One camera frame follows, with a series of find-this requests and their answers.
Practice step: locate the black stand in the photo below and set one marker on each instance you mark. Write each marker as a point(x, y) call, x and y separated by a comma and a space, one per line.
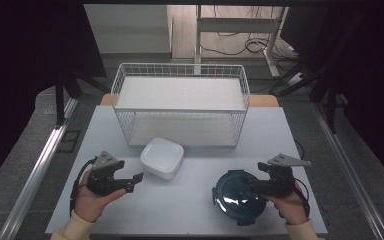
point(60, 100)
point(330, 110)

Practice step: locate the aluminium rail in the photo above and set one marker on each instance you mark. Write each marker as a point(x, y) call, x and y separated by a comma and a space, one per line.
point(346, 166)
point(36, 170)

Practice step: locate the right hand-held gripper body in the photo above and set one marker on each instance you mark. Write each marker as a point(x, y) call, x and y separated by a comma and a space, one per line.
point(281, 181)

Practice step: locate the round container with dark lid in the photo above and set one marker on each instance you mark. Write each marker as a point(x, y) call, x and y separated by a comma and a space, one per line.
point(233, 204)

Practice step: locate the wooden table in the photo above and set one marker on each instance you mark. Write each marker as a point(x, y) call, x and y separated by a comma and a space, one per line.
point(264, 100)

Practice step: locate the white square container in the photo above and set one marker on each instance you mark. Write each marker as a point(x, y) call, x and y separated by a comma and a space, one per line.
point(161, 156)

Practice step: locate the person's right hand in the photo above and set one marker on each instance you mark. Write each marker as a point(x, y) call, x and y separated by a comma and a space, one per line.
point(291, 208)

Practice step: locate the dark curtain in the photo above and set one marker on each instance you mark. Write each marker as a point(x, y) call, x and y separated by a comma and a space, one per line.
point(20, 66)
point(373, 83)

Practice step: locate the person's left hand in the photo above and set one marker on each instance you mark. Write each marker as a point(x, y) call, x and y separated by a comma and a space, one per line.
point(90, 204)

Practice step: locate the white metal desk frame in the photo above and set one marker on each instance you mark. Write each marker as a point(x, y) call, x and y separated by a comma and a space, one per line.
point(236, 25)

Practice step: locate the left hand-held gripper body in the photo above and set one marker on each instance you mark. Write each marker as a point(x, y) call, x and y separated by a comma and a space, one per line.
point(104, 181)

